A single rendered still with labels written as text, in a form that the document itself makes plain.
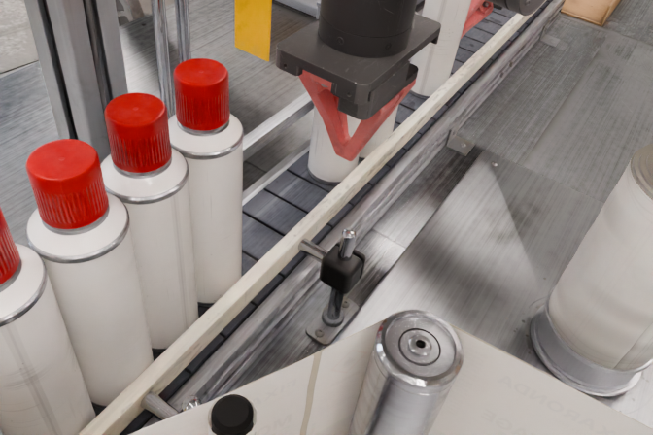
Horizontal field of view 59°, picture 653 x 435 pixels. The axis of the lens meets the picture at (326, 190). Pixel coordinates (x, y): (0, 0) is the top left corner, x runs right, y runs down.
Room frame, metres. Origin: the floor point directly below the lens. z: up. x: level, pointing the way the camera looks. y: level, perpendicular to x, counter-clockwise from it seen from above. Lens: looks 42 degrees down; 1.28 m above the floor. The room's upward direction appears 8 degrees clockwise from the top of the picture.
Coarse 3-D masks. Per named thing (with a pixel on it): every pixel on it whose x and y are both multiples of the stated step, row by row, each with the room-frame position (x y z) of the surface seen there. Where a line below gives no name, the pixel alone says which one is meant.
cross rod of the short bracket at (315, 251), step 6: (306, 240) 0.34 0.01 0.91; (300, 246) 0.33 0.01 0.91; (306, 246) 0.33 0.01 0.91; (312, 246) 0.33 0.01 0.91; (318, 246) 0.33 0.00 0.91; (306, 252) 0.33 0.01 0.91; (312, 252) 0.33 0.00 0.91; (318, 252) 0.33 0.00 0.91; (324, 252) 0.33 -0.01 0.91; (318, 258) 0.32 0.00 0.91
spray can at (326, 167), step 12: (348, 120) 0.45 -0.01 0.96; (360, 120) 0.45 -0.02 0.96; (312, 132) 0.46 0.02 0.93; (324, 132) 0.45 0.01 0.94; (312, 144) 0.46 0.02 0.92; (324, 144) 0.45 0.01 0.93; (312, 156) 0.46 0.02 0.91; (324, 156) 0.45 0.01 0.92; (336, 156) 0.44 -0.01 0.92; (312, 168) 0.45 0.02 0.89; (324, 168) 0.45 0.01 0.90; (336, 168) 0.44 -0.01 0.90; (348, 168) 0.45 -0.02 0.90; (324, 180) 0.44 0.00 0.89; (336, 180) 0.44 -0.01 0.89
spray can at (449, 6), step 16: (432, 0) 0.64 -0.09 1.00; (448, 0) 0.63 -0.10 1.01; (464, 0) 0.64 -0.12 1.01; (432, 16) 0.64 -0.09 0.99; (448, 16) 0.63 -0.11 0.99; (464, 16) 0.64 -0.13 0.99; (448, 32) 0.63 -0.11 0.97; (432, 48) 0.63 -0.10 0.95; (448, 48) 0.63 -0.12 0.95; (416, 64) 0.64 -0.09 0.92; (432, 64) 0.63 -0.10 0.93; (448, 64) 0.64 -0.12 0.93; (416, 80) 0.64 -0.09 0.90; (432, 80) 0.63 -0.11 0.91; (416, 96) 0.63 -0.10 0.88
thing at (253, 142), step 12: (420, 12) 0.70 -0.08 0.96; (300, 96) 0.47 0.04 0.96; (288, 108) 0.45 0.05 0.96; (300, 108) 0.46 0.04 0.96; (312, 108) 0.47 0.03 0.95; (276, 120) 0.43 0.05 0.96; (288, 120) 0.44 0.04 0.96; (252, 132) 0.41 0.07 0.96; (264, 132) 0.41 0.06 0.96; (276, 132) 0.42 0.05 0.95; (252, 144) 0.39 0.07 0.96; (264, 144) 0.41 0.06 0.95
